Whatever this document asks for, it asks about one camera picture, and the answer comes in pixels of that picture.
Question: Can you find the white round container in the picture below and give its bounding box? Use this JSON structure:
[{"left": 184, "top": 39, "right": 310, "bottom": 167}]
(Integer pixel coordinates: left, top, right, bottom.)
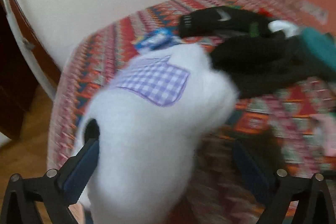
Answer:
[{"left": 268, "top": 20, "right": 301, "bottom": 38}]

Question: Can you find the white sock purple gingham patch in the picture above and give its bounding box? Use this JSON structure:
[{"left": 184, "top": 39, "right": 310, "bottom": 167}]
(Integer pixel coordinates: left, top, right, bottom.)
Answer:
[{"left": 73, "top": 44, "right": 239, "bottom": 223}]

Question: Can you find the black Nike sock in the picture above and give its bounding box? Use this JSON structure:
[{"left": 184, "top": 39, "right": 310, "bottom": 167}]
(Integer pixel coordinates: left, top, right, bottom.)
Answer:
[{"left": 178, "top": 6, "right": 272, "bottom": 38}]

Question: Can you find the colourful patterned tablecloth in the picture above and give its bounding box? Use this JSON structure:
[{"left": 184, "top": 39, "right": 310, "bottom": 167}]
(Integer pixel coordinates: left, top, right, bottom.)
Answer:
[{"left": 47, "top": 0, "right": 335, "bottom": 223}]

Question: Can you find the brown wooden door frame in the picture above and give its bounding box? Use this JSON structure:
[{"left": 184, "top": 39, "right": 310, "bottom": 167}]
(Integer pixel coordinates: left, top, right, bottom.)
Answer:
[{"left": 0, "top": 0, "right": 63, "bottom": 140}]

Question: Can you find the black cloth pile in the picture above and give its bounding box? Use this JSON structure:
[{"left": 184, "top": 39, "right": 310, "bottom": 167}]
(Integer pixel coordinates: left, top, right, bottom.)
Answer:
[{"left": 210, "top": 31, "right": 335, "bottom": 99}]

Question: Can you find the blue white small packet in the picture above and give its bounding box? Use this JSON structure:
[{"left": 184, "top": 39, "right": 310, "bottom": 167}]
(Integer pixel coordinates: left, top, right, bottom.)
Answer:
[{"left": 133, "top": 28, "right": 181, "bottom": 53}]

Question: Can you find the teal bottle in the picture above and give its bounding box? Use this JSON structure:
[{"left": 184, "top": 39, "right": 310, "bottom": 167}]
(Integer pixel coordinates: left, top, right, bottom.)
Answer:
[{"left": 299, "top": 28, "right": 335, "bottom": 80}]

